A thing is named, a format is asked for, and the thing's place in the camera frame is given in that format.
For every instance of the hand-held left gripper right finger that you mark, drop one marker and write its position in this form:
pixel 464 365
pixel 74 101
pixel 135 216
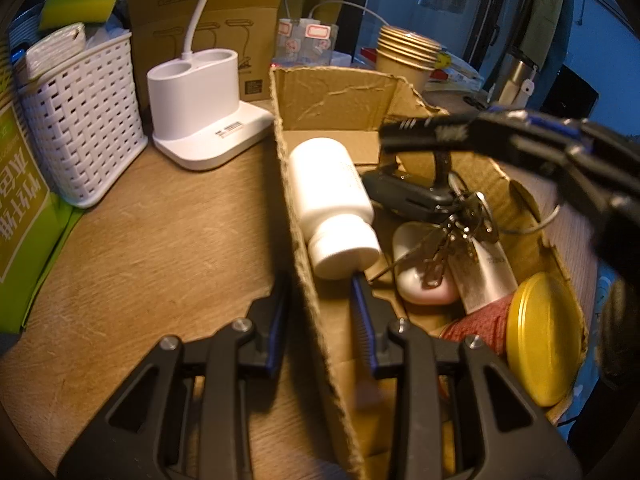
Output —
pixel 362 320

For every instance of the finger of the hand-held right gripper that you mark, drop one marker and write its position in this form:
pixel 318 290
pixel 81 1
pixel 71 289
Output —
pixel 550 125
pixel 540 155

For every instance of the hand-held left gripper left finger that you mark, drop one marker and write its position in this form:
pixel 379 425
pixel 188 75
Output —
pixel 275 330

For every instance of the black car key with keys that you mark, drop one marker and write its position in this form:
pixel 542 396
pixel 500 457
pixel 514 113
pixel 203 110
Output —
pixel 400 192

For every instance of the white pill bottle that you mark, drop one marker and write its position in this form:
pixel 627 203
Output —
pixel 325 185

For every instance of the yellow-lid round jar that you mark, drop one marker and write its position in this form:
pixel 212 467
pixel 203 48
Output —
pixel 540 340

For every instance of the cardboard box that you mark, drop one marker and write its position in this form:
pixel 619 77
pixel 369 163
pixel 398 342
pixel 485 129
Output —
pixel 330 105

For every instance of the steel thermos bottle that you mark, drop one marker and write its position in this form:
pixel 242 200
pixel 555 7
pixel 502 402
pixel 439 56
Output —
pixel 515 80

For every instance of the white paper packets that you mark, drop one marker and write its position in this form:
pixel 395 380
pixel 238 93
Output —
pixel 465 72

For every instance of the yellow packet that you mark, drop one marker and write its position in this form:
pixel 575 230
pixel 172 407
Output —
pixel 442 60

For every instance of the stack of brown paper cups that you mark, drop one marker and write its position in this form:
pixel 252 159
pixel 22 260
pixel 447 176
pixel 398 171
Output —
pixel 400 65

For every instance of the red flat packet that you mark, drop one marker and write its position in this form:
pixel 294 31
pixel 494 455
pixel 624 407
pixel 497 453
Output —
pixel 369 52

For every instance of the white desk lamp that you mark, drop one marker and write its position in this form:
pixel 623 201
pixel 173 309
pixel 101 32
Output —
pixel 200 100

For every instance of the small clear sticker packets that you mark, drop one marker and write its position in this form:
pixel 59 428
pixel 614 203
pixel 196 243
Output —
pixel 305 42

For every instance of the green bag of paper cups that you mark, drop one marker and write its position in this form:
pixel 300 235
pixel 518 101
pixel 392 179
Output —
pixel 25 230

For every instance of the white plastic woven basket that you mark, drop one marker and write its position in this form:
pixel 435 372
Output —
pixel 85 125

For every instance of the brown cardboard lamp packaging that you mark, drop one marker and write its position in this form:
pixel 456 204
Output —
pixel 235 20

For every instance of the white tissue pack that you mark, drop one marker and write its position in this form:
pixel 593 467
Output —
pixel 52 52

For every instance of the yellow-green sponge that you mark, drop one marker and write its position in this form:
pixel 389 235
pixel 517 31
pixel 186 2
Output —
pixel 80 2

